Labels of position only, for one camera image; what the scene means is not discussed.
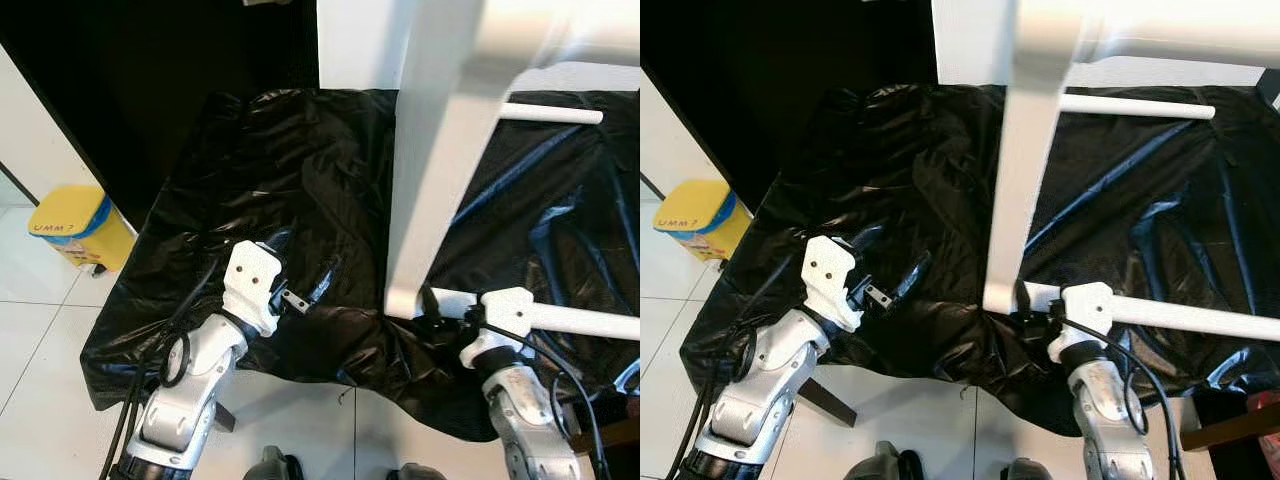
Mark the black door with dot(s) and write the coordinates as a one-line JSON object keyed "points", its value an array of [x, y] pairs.
{"points": [[150, 80], [780, 70]]}

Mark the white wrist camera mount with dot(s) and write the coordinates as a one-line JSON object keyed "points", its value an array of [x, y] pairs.
{"points": [[500, 315], [250, 285], [828, 280], [1085, 310]]}

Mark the dark robot left leg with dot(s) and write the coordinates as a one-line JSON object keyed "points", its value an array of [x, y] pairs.
{"points": [[885, 463], [272, 466]]}

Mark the yellow box with blue band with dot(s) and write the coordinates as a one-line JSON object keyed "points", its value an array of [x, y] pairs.
{"points": [[75, 230], [700, 220]]}

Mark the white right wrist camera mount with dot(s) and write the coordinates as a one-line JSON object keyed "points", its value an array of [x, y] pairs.
{"points": [[500, 315], [1085, 310]]}

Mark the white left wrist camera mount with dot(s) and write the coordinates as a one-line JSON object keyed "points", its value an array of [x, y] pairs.
{"points": [[250, 285], [828, 280]]}

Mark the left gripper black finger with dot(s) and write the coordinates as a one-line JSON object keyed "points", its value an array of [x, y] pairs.
{"points": [[865, 236], [277, 241], [324, 280], [909, 275]]}

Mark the black plastic table cover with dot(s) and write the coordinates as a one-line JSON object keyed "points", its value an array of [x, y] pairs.
{"points": [[280, 170], [880, 170]]}

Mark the pink rubbish bag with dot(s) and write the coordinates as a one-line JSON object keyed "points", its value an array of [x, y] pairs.
{"points": [[1266, 410]]}

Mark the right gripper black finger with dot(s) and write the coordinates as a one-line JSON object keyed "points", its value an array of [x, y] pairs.
{"points": [[1023, 299], [427, 302]]}

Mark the dark robot right leg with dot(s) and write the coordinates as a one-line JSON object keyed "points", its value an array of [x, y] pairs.
{"points": [[415, 473], [1027, 470]]}

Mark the dark robot leg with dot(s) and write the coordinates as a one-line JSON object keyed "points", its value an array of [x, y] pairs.
{"points": [[272, 466], [415, 473], [885, 463], [1027, 470]]}

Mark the white plastic table top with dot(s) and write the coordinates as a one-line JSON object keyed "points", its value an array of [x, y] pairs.
{"points": [[1025, 180], [430, 180]]}

